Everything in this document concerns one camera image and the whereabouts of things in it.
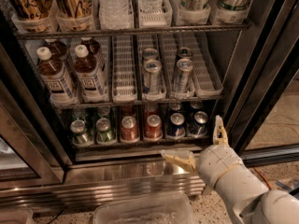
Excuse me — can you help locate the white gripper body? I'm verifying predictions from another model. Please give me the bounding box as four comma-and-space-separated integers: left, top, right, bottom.
196, 145, 243, 185

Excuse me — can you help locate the silver tall can left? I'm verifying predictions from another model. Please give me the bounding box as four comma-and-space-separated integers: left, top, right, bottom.
143, 59, 162, 95

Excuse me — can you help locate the red soda can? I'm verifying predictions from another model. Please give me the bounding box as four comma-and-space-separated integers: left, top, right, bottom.
145, 115, 163, 140
121, 116, 139, 143

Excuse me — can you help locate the black tripod leg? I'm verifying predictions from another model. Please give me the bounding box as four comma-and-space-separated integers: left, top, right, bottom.
289, 187, 299, 196

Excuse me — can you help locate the red soda can left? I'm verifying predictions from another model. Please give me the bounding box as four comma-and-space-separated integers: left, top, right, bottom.
121, 116, 139, 143

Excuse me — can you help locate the clear plastic bin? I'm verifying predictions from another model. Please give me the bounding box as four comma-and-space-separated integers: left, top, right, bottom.
93, 192, 195, 224

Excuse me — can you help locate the tea bottle front left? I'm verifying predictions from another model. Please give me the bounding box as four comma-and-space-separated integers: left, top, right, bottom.
36, 47, 78, 105

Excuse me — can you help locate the silver tall can right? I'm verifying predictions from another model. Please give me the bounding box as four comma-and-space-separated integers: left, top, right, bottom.
172, 59, 193, 93

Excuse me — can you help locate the blue pepsi can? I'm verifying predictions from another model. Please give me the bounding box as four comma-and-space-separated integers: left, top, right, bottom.
166, 113, 185, 138
188, 111, 208, 137

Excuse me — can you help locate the tea bottle front right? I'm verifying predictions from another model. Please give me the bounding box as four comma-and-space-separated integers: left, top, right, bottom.
75, 45, 107, 103

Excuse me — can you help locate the red soda can right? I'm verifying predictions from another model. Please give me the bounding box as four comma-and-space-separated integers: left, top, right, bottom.
145, 115, 163, 140

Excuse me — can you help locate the green soda can right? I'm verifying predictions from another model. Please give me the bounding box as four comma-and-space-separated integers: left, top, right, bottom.
96, 118, 116, 145

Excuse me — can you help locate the brown drink can top left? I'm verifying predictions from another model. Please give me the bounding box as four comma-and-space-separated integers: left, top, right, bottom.
1, 0, 54, 21

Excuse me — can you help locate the green soda can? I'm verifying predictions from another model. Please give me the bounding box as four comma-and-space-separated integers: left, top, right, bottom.
70, 119, 93, 147
96, 118, 116, 145

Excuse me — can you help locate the stainless fridge base grille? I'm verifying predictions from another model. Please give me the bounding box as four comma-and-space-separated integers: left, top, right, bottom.
0, 155, 207, 210

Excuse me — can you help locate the tea bottle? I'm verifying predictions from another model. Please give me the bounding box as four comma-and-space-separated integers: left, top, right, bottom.
36, 47, 78, 105
75, 45, 107, 103

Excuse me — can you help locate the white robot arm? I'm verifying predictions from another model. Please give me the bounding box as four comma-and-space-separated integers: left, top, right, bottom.
161, 116, 299, 224

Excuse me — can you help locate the orange cable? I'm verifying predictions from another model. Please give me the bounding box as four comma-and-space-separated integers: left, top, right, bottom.
253, 166, 272, 191

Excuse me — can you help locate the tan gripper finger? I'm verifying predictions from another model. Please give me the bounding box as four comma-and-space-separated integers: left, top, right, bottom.
213, 115, 229, 147
161, 149, 196, 173

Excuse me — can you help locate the green soda can left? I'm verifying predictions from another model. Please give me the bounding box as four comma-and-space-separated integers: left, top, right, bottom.
70, 119, 93, 147

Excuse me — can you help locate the silver tall can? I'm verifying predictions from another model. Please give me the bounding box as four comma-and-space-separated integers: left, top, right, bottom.
172, 59, 193, 93
143, 59, 162, 95

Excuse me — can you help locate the fridge glass door right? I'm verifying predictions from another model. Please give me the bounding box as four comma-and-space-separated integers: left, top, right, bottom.
222, 0, 299, 166

